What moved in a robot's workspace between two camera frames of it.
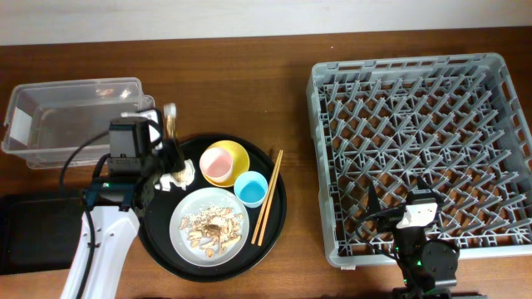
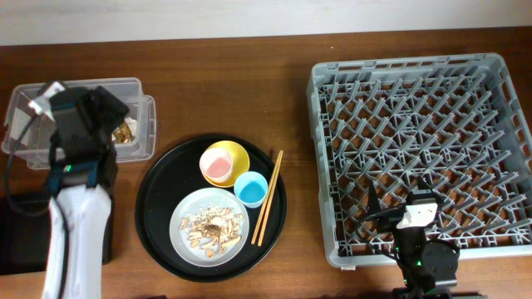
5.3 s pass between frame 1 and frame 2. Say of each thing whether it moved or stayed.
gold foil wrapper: moved
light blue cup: stayed
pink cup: stayed
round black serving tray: stayed
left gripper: moved
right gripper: stayed
